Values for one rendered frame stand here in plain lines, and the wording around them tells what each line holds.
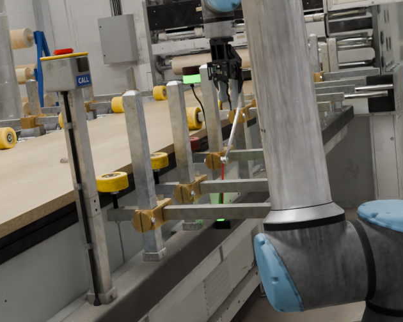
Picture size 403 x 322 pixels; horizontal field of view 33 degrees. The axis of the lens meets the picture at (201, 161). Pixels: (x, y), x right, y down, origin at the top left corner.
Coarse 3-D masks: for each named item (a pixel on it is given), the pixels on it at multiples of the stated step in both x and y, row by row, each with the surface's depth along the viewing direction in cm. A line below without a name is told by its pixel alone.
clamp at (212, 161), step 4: (224, 148) 214; (232, 148) 218; (208, 152) 211; (212, 152) 210; (216, 152) 209; (220, 152) 209; (224, 152) 211; (208, 156) 208; (212, 156) 208; (216, 156) 207; (220, 156) 208; (204, 160) 210; (208, 160) 208; (212, 160) 208; (216, 160) 207; (220, 160) 207; (208, 164) 209; (212, 164) 208; (216, 164) 208; (220, 164) 208; (212, 168) 208; (216, 168) 208
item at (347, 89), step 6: (354, 84) 271; (318, 90) 274; (324, 90) 273; (330, 90) 273; (336, 90) 272; (342, 90) 271; (348, 90) 270; (354, 90) 270; (246, 96) 286; (252, 96) 285
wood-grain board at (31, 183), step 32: (192, 96) 381; (96, 128) 286; (160, 128) 259; (0, 160) 229; (32, 160) 220; (96, 160) 204; (128, 160) 196; (0, 192) 173; (32, 192) 168; (64, 192) 163; (0, 224) 139
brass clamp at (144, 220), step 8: (168, 200) 172; (152, 208) 165; (160, 208) 168; (136, 216) 163; (144, 216) 163; (152, 216) 164; (160, 216) 167; (136, 224) 164; (144, 224) 163; (152, 224) 164; (160, 224) 167; (144, 232) 164
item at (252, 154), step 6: (234, 150) 215; (240, 150) 213; (246, 150) 212; (252, 150) 211; (258, 150) 209; (192, 156) 218; (198, 156) 217; (204, 156) 216; (228, 156) 213; (234, 156) 213; (240, 156) 212; (246, 156) 211; (252, 156) 210; (258, 156) 210; (198, 162) 218
